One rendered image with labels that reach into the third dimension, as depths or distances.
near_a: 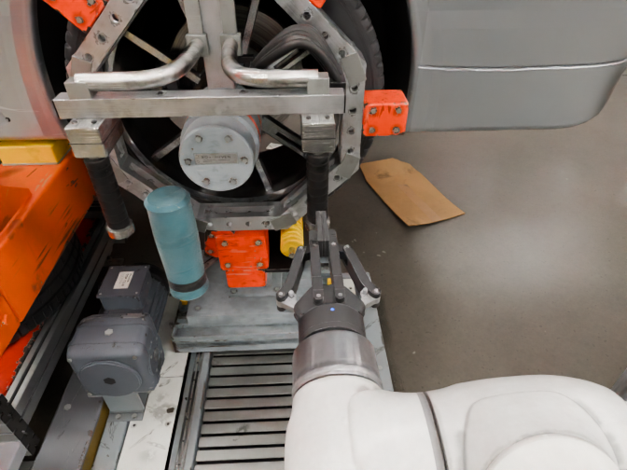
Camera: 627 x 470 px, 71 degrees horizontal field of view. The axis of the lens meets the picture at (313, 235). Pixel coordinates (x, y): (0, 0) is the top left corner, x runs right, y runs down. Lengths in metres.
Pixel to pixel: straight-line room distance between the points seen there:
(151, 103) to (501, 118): 0.80
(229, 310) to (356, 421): 1.00
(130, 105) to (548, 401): 0.63
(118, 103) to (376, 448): 0.57
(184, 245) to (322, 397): 0.59
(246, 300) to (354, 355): 0.95
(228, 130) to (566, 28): 0.75
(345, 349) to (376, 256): 1.42
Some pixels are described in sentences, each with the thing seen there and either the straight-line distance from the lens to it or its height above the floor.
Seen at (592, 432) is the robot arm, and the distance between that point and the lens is 0.40.
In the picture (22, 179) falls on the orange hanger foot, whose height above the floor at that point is 0.68.
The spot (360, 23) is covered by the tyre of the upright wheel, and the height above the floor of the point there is 1.01.
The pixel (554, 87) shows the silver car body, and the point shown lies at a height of 0.85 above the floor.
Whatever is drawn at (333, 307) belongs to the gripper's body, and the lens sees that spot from 0.48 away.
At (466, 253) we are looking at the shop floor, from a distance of 1.96.
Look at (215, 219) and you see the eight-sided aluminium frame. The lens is 1.04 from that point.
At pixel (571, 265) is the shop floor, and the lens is 2.08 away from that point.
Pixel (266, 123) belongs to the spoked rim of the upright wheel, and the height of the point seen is 0.80.
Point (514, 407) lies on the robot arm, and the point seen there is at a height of 0.91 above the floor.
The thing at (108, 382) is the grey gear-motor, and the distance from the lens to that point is 1.18.
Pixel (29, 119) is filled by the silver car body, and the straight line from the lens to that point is 1.22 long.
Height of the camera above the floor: 1.23
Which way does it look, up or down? 39 degrees down
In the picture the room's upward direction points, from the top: straight up
